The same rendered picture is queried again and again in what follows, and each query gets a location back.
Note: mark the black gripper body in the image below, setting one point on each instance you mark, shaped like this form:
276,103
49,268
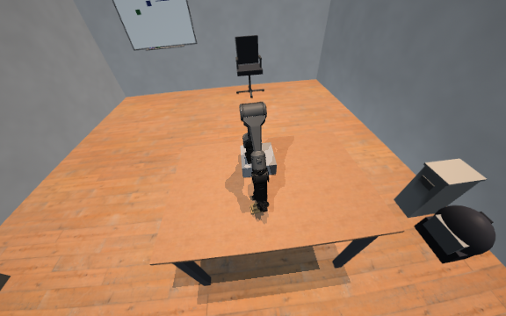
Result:
262,201

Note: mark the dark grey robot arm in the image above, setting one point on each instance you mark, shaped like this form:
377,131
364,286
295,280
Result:
253,116

